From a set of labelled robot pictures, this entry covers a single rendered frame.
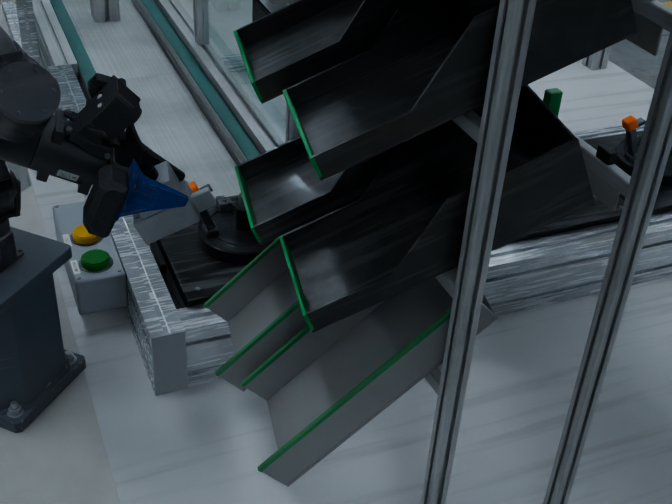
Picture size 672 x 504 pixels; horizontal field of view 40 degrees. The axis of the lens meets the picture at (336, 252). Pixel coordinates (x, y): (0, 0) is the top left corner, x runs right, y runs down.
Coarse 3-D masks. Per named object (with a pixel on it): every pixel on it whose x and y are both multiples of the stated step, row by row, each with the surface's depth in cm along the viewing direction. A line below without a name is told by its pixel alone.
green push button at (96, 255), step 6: (90, 252) 130; (96, 252) 130; (102, 252) 130; (84, 258) 129; (90, 258) 129; (96, 258) 129; (102, 258) 129; (108, 258) 129; (84, 264) 128; (90, 264) 128; (96, 264) 128; (102, 264) 128; (108, 264) 129; (96, 270) 128
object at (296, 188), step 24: (288, 144) 104; (240, 168) 104; (264, 168) 105; (288, 168) 104; (312, 168) 102; (360, 168) 93; (264, 192) 102; (288, 192) 100; (312, 192) 99; (336, 192) 94; (360, 192) 95; (264, 216) 99; (288, 216) 94; (312, 216) 95; (264, 240) 95
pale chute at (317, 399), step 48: (432, 288) 96; (336, 336) 102; (384, 336) 97; (432, 336) 87; (288, 384) 104; (336, 384) 98; (384, 384) 90; (288, 432) 99; (336, 432) 92; (288, 480) 94
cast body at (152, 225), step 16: (160, 176) 94; (176, 176) 98; (192, 192) 99; (208, 192) 97; (176, 208) 95; (192, 208) 96; (208, 208) 98; (144, 224) 96; (160, 224) 96; (176, 224) 96; (144, 240) 97
